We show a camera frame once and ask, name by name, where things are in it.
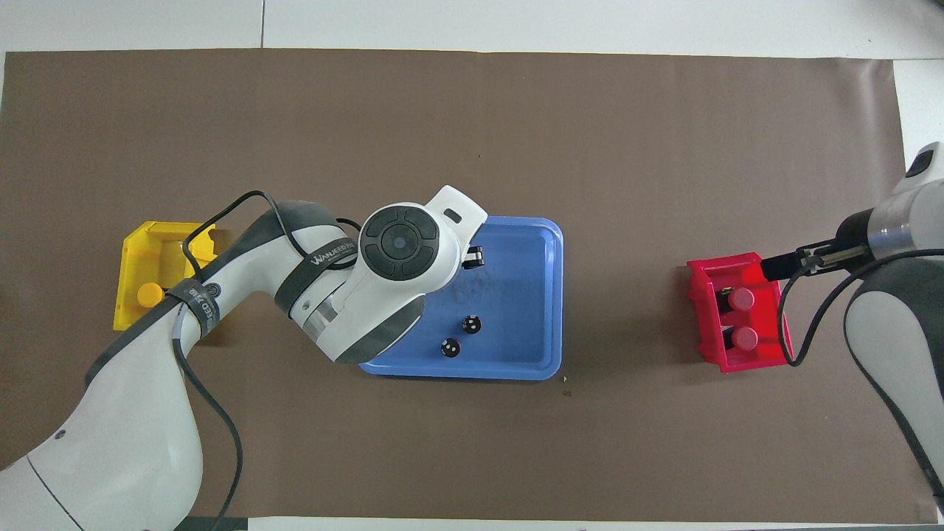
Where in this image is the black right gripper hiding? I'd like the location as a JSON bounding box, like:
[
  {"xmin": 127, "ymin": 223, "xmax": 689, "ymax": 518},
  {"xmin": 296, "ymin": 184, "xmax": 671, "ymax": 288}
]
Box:
[{"xmin": 760, "ymin": 209, "xmax": 878, "ymax": 281}]

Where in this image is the red push button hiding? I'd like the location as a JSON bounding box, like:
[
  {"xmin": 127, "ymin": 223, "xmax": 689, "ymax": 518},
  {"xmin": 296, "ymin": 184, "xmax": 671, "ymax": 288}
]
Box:
[
  {"xmin": 719, "ymin": 326, "xmax": 760, "ymax": 352},
  {"xmin": 715, "ymin": 286, "xmax": 756, "ymax": 312}
]

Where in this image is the red plastic bin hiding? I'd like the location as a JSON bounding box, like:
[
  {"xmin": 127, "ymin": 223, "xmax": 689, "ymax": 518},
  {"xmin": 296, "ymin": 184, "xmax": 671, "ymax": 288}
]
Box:
[{"xmin": 686, "ymin": 252, "xmax": 795, "ymax": 374}]

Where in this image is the blue plastic tray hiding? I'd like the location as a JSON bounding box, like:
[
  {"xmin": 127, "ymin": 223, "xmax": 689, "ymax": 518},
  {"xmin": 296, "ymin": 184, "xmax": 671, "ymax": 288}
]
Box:
[{"xmin": 359, "ymin": 216, "xmax": 564, "ymax": 381}]

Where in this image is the brown table mat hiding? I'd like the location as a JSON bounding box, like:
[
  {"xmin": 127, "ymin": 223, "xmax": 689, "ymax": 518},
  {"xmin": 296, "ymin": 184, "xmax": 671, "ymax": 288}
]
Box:
[{"xmin": 0, "ymin": 48, "xmax": 937, "ymax": 526}]

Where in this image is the yellow plastic bin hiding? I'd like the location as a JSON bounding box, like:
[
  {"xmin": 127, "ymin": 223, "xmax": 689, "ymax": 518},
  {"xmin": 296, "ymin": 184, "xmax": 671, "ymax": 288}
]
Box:
[{"xmin": 113, "ymin": 221, "xmax": 222, "ymax": 333}]

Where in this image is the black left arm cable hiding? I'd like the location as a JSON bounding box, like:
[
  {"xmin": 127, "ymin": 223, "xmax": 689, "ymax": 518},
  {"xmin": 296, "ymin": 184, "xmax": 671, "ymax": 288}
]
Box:
[{"xmin": 171, "ymin": 190, "xmax": 355, "ymax": 531}]

